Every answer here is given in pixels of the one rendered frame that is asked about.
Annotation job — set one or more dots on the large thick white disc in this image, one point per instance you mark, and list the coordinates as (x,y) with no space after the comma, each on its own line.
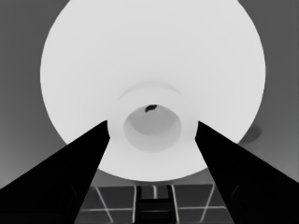
(93,62)

